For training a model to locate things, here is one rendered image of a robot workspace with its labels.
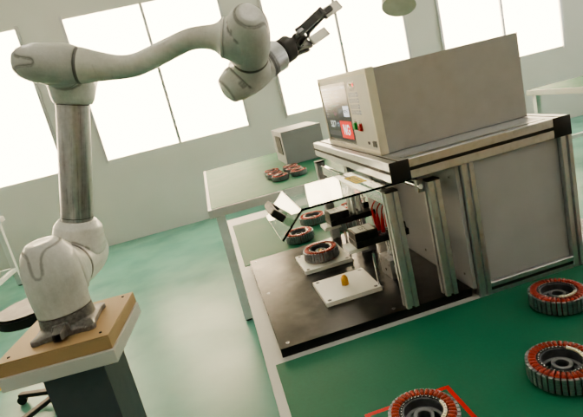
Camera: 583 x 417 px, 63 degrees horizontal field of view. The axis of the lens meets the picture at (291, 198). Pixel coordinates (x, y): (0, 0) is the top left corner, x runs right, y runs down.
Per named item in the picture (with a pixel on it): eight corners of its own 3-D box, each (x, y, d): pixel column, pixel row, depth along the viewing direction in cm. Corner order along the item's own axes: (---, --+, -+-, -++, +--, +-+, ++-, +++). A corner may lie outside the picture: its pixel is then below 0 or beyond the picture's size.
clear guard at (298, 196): (282, 242, 102) (275, 216, 101) (266, 218, 125) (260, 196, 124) (421, 201, 107) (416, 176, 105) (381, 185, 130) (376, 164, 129)
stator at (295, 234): (288, 247, 178) (286, 238, 177) (284, 239, 189) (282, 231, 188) (317, 239, 179) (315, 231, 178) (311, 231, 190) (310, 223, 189)
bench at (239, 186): (240, 326, 292) (207, 211, 275) (224, 244, 470) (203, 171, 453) (405, 274, 307) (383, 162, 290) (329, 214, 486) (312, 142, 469)
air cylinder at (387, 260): (392, 280, 126) (389, 261, 125) (382, 270, 133) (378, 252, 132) (410, 274, 127) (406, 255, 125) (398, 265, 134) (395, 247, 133)
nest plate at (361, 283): (327, 308, 120) (326, 302, 119) (313, 286, 134) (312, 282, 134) (383, 289, 122) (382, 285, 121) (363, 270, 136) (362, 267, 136)
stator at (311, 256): (312, 268, 144) (310, 257, 143) (300, 257, 155) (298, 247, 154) (345, 256, 147) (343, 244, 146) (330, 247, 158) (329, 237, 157)
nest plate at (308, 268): (305, 275, 143) (304, 271, 143) (296, 260, 157) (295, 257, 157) (352, 261, 145) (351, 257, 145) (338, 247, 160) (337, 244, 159)
